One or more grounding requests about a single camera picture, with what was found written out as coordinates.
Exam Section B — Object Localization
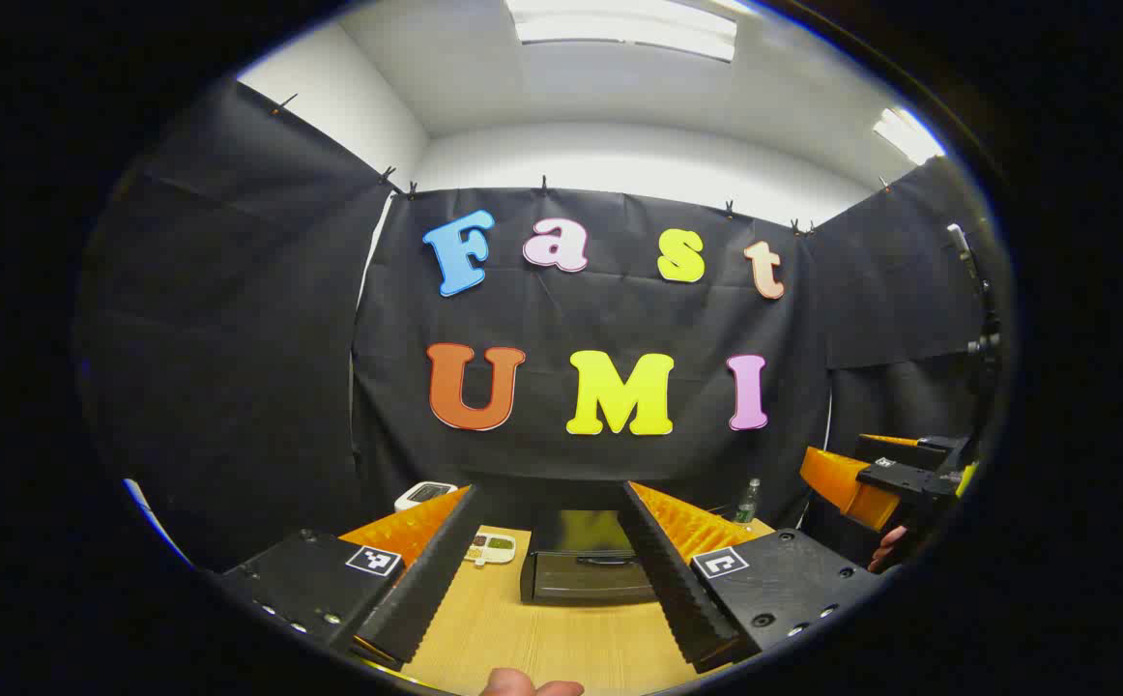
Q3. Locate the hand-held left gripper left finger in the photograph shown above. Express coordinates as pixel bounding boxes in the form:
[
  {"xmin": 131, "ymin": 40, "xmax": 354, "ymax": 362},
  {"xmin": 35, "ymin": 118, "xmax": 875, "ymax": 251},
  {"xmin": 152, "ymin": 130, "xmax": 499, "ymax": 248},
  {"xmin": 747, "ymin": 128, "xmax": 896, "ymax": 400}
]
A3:
[{"xmin": 216, "ymin": 483, "xmax": 486, "ymax": 670}]

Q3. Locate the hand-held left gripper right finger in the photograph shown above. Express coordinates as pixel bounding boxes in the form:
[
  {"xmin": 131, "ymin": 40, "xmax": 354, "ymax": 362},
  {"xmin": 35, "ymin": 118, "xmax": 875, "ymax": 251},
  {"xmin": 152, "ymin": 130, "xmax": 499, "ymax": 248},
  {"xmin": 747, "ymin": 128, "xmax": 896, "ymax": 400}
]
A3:
[{"xmin": 619, "ymin": 480, "xmax": 896, "ymax": 676}]

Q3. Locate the black electric oven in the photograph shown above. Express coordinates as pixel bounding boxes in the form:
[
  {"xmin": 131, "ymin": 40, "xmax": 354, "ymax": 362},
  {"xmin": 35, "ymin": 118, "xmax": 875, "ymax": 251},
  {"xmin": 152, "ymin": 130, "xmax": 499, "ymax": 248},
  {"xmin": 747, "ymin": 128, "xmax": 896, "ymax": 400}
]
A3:
[{"xmin": 520, "ymin": 509, "xmax": 661, "ymax": 607}]

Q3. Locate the white divided snack dish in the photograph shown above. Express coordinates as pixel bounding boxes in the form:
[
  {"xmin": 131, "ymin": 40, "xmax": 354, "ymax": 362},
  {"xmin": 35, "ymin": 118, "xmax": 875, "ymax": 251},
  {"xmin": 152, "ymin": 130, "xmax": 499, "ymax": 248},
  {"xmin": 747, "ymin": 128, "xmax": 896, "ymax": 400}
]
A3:
[{"xmin": 464, "ymin": 532, "xmax": 518, "ymax": 567}]

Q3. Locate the white toaster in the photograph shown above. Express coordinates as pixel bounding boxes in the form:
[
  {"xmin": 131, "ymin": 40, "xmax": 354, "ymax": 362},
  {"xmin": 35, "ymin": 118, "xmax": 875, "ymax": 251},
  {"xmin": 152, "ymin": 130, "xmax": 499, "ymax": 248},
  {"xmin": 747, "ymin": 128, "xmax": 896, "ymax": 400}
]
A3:
[{"xmin": 394, "ymin": 481, "xmax": 460, "ymax": 512}]

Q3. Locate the black backdrop cloth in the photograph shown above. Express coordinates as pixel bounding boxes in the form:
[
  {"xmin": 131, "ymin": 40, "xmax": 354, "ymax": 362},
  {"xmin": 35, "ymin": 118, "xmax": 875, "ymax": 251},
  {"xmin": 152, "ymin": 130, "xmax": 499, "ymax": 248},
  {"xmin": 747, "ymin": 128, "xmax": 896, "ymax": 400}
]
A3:
[{"xmin": 73, "ymin": 77, "xmax": 1007, "ymax": 573}]

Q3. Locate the ceiling light panel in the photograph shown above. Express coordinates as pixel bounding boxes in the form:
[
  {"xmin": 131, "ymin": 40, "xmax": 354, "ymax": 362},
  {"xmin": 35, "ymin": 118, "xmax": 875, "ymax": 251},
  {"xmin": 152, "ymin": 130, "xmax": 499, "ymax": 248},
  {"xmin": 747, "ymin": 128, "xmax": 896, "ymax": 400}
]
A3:
[
  {"xmin": 874, "ymin": 105, "xmax": 946, "ymax": 166},
  {"xmin": 504, "ymin": 0, "xmax": 738, "ymax": 63}
]

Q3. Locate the black camera stand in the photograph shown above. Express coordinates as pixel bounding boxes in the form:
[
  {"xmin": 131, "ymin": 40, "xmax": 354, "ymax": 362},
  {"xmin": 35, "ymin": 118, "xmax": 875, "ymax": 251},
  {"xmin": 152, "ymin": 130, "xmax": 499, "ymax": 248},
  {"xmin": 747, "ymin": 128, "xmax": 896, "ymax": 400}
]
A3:
[{"xmin": 946, "ymin": 223, "xmax": 1005, "ymax": 399}]

